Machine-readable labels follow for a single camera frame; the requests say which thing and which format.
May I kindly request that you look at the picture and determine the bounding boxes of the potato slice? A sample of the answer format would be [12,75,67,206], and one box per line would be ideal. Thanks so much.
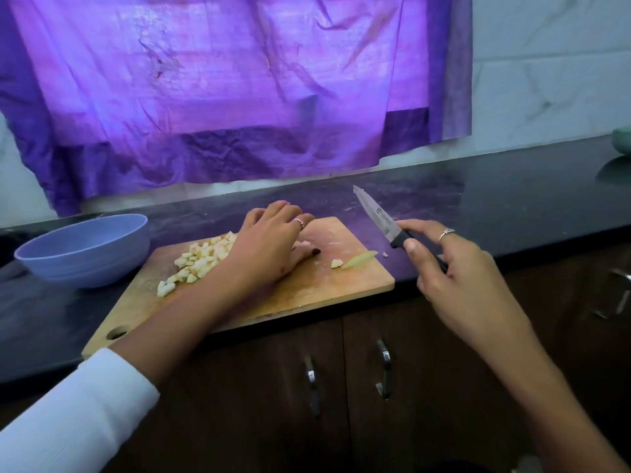
[329,250,380,272]

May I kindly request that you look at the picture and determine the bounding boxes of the green bowl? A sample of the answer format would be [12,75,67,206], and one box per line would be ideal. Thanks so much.
[611,127,631,158]

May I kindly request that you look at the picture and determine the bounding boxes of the metal cabinet handle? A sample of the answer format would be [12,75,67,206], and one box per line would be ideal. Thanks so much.
[304,355,323,420]
[373,338,394,402]

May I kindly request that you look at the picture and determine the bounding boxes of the person's left hand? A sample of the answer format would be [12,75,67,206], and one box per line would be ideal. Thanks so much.
[217,200,323,296]

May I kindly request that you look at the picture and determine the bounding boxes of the black handled knife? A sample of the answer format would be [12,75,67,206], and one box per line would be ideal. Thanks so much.
[353,184,450,274]

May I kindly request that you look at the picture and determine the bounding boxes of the pile of diced potato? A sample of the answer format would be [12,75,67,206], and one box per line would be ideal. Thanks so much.
[156,230,239,298]

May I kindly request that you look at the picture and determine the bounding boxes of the purple cloth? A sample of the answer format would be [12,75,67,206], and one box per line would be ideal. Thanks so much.
[0,0,475,217]

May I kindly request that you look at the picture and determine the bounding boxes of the person's right forearm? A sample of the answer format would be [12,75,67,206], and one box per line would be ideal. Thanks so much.
[483,334,631,473]

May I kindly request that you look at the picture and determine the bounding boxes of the person's right hand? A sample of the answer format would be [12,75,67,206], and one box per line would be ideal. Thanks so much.
[394,218,528,361]

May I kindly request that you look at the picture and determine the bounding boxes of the blue bowl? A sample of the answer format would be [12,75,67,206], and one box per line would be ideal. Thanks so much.
[14,212,152,290]

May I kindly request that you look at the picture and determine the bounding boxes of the wooden cutting board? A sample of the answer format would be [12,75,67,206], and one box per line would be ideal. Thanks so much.
[81,215,396,361]

